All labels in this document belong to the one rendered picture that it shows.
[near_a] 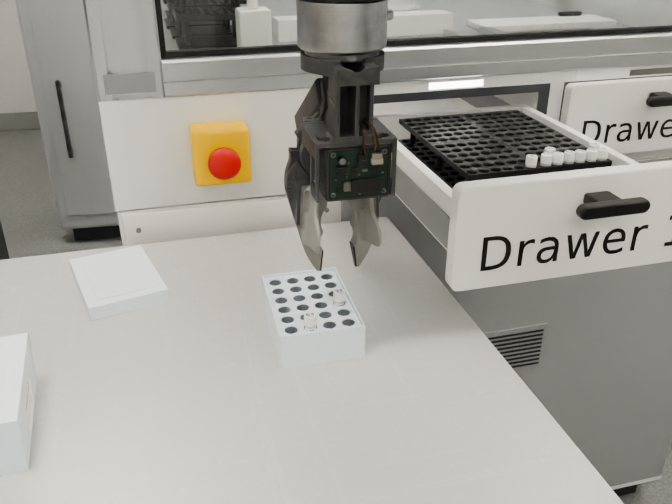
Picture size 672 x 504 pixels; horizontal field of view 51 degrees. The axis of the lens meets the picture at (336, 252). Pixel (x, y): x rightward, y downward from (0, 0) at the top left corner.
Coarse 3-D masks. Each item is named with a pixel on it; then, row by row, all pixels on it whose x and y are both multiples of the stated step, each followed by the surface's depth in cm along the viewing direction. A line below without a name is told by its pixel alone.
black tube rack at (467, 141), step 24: (408, 120) 94; (432, 120) 93; (456, 120) 93; (480, 120) 93; (504, 120) 93; (528, 120) 93; (408, 144) 94; (432, 144) 84; (456, 144) 85; (480, 144) 84; (504, 144) 84; (528, 144) 85; (552, 144) 84; (576, 144) 85; (432, 168) 85; (456, 168) 78
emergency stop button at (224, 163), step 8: (216, 152) 84; (224, 152) 84; (232, 152) 85; (208, 160) 85; (216, 160) 84; (224, 160) 84; (232, 160) 85; (240, 160) 86; (216, 168) 85; (224, 168) 85; (232, 168) 85; (216, 176) 86; (224, 176) 86; (232, 176) 86
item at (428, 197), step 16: (416, 112) 99; (432, 112) 99; (448, 112) 99; (464, 112) 100; (480, 112) 101; (528, 112) 100; (400, 128) 98; (560, 128) 93; (400, 144) 86; (400, 160) 84; (416, 160) 81; (624, 160) 81; (400, 176) 84; (416, 176) 80; (432, 176) 76; (400, 192) 85; (416, 192) 80; (432, 192) 76; (448, 192) 72; (416, 208) 80; (432, 208) 75; (448, 208) 72; (432, 224) 76; (448, 224) 72
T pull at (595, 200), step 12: (600, 192) 68; (588, 204) 65; (600, 204) 65; (612, 204) 65; (624, 204) 65; (636, 204) 66; (648, 204) 66; (588, 216) 65; (600, 216) 65; (612, 216) 66
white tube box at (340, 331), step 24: (264, 288) 74; (288, 288) 74; (312, 288) 76; (336, 288) 74; (288, 312) 70; (336, 312) 70; (288, 336) 66; (312, 336) 66; (336, 336) 67; (360, 336) 68; (288, 360) 67; (312, 360) 68; (336, 360) 68
